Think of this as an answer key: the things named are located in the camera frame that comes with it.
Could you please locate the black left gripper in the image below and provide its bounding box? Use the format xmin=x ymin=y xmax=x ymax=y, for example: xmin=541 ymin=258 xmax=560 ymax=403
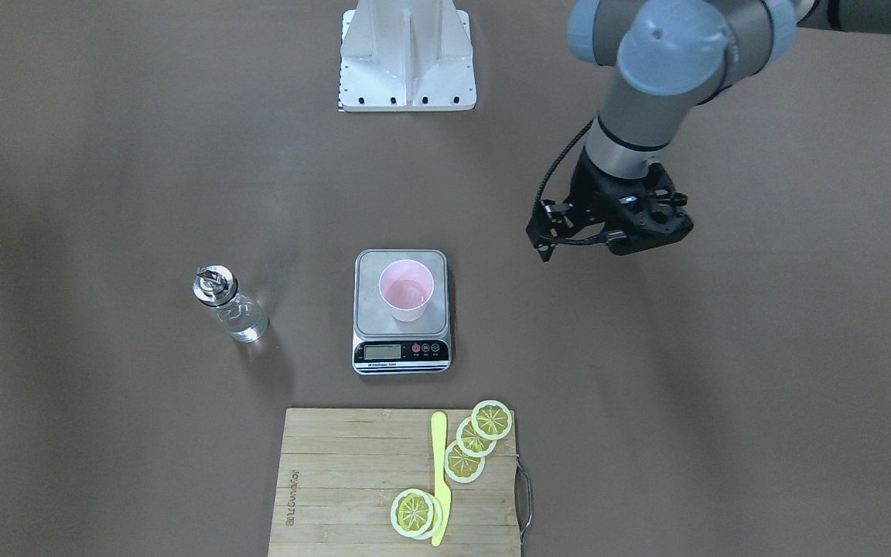
xmin=524 ymin=154 xmax=694 ymax=263

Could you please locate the pink plastic cup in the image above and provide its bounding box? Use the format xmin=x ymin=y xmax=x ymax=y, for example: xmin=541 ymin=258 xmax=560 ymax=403
xmin=378 ymin=258 xmax=435 ymax=322

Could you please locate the glass sauce bottle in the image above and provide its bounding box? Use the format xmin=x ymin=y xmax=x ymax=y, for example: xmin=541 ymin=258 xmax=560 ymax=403
xmin=192 ymin=265 xmax=269 ymax=343

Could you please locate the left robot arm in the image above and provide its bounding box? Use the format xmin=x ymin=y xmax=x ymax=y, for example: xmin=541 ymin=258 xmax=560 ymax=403
xmin=526 ymin=1 xmax=891 ymax=261

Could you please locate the digital kitchen scale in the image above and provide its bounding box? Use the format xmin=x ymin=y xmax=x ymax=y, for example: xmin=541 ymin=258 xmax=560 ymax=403
xmin=351 ymin=249 xmax=453 ymax=376

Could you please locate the yellow plastic knife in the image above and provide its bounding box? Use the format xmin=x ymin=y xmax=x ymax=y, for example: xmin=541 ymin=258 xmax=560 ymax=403
xmin=430 ymin=410 xmax=452 ymax=547

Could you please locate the lemon slice in row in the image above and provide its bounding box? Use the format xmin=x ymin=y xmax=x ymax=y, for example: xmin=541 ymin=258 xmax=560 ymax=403
xmin=456 ymin=416 xmax=497 ymax=458
xmin=443 ymin=441 xmax=486 ymax=484

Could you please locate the lower lemon slice of pair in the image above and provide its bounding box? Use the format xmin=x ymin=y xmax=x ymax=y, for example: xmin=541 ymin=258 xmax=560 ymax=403
xmin=416 ymin=496 xmax=443 ymax=540

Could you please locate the lemon slice of pair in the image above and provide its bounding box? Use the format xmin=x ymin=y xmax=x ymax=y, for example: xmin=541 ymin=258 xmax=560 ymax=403
xmin=416 ymin=496 xmax=443 ymax=540
xmin=390 ymin=489 xmax=432 ymax=539

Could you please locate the top lemon slice of pair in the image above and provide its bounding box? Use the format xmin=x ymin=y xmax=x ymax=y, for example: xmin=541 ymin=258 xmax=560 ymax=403
xmin=390 ymin=489 xmax=432 ymax=539

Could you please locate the wooden cutting board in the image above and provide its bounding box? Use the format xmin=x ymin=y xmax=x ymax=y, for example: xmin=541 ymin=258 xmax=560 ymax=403
xmin=268 ymin=408 xmax=531 ymax=556

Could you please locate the lemon slice near handle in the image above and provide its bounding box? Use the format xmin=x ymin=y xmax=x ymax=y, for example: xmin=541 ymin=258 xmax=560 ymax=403
xmin=471 ymin=399 xmax=515 ymax=441

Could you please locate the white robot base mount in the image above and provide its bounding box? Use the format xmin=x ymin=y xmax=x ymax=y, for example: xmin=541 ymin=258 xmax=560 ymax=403
xmin=337 ymin=1 xmax=477 ymax=112

